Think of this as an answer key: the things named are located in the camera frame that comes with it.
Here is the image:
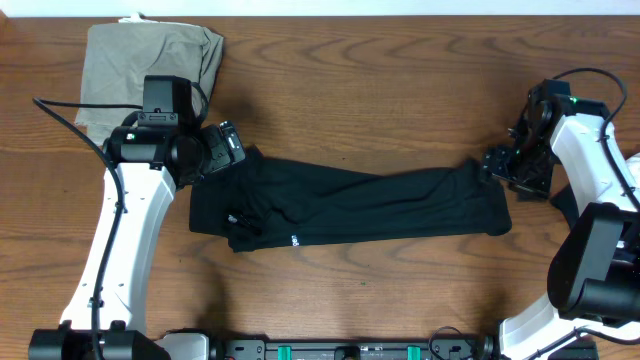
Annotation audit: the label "black polo shirt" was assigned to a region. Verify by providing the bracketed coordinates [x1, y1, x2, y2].
[189, 146, 512, 252]

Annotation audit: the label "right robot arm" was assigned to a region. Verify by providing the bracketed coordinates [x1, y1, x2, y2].
[477, 91, 639, 359]

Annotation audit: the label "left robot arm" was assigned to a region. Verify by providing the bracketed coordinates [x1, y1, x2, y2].
[28, 121, 245, 360]

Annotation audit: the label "black and white jersey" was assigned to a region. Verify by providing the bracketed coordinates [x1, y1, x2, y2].
[549, 152, 640, 231]

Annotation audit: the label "folded khaki trousers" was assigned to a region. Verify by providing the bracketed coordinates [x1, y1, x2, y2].
[74, 13, 225, 146]

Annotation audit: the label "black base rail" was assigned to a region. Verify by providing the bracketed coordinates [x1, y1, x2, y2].
[164, 329, 600, 360]

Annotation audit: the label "left black cable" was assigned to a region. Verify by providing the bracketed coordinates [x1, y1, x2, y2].
[32, 96, 146, 360]

